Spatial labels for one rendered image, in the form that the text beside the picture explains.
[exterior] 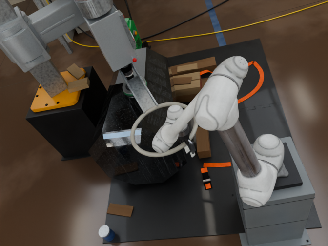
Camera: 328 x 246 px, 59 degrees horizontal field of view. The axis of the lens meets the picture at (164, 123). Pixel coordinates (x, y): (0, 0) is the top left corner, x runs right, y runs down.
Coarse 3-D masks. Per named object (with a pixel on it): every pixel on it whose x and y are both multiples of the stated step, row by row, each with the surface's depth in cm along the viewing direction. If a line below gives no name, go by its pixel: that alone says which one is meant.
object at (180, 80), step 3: (174, 78) 330; (177, 78) 329; (180, 78) 328; (183, 78) 327; (186, 78) 325; (189, 78) 324; (174, 81) 327; (177, 81) 326; (180, 81) 325; (183, 81) 324; (186, 81) 322; (189, 81) 321; (174, 84) 325; (177, 84) 324; (180, 84) 323
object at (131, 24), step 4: (128, 8) 368; (128, 12) 371; (128, 20) 372; (132, 20) 375; (128, 24) 372; (132, 24) 376; (132, 28) 376; (136, 28) 386; (132, 32) 377; (136, 32) 380; (136, 36) 388; (136, 40) 388; (140, 40) 399; (136, 44) 389; (140, 44) 400; (144, 44) 402; (136, 48) 389
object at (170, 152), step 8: (160, 104) 216; (168, 104) 214; (176, 104) 211; (184, 104) 208; (136, 120) 212; (192, 136) 186; (136, 144) 196; (184, 144) 184; (144, 152) 188; (152, 152) 187; (168, 152) 183
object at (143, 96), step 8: (120, 72) 231; (136, 72) 229; (128, 80) 232; (136, 80) 231; (136, 88) 228; (144, 88) 227; (136, 96) 225; (144, 96) 224; (152, 96) 218; (144, 104) 221; (152, 104) 220; (144, 112) 213
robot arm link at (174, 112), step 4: (168, 108) 165; (172, 108) 163; (176, 108) 162; (180, 108) 163; (168, 112) 163; (172, 112) 161; (176, 112) 161; (180, 112) 162; (168, 116) 164; (172, 116) 162; (176, 116) 161; (168, 120) 164; (172, 120) 163; (184, 128) 170
